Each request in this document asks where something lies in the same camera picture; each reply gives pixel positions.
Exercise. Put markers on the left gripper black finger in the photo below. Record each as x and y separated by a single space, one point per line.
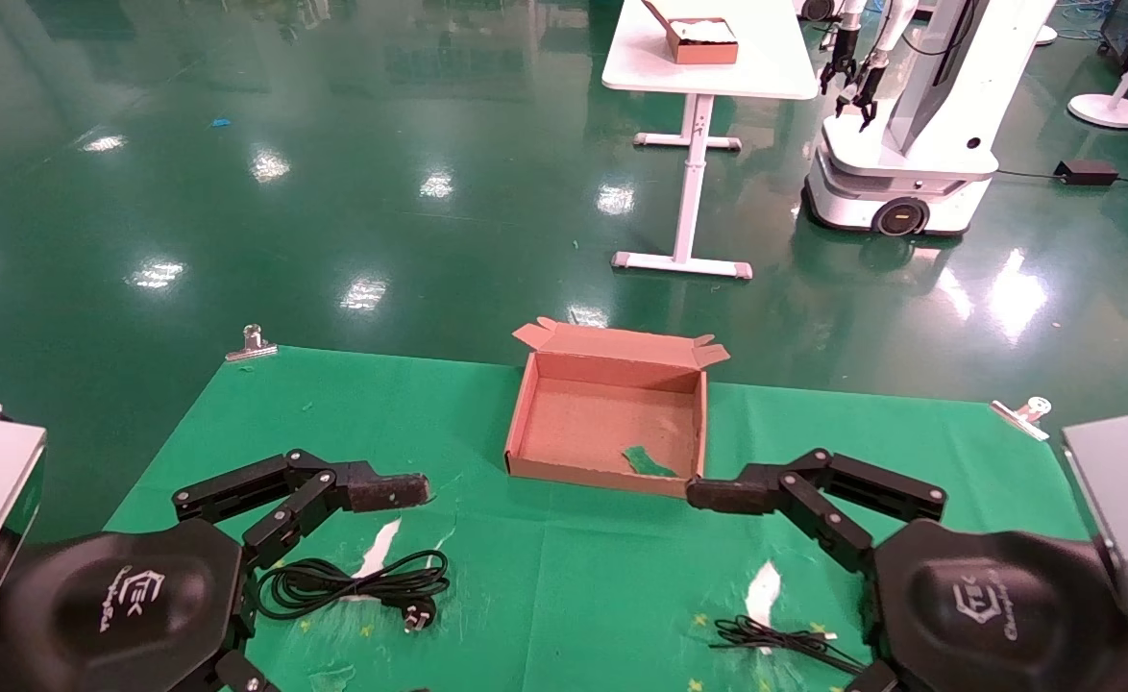
381 490

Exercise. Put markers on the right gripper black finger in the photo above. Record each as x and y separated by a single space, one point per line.
732 493

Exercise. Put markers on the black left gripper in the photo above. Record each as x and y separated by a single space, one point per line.
122 605

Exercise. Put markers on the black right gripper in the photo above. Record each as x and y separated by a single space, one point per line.
996 615

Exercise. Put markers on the open brown cardboard box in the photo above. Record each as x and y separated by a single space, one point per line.
593 423

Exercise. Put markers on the small brown cardboard box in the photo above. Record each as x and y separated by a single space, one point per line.
703 52

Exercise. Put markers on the green cloth scrap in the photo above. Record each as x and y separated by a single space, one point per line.
646 463

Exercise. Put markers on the green table cloth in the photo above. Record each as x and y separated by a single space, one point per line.
574 596

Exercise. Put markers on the metal table clip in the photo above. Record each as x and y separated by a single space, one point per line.
252 348
1017 416

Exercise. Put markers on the white wheeled background robot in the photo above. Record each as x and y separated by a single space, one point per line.
910 163

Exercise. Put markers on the white table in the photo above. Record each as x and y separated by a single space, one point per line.
766 67

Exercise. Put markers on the white filling material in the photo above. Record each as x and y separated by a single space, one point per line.
703 29

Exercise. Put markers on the black power adapter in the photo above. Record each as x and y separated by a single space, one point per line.
1086 173

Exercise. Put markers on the white floor stand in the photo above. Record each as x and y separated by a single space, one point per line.
1110 111

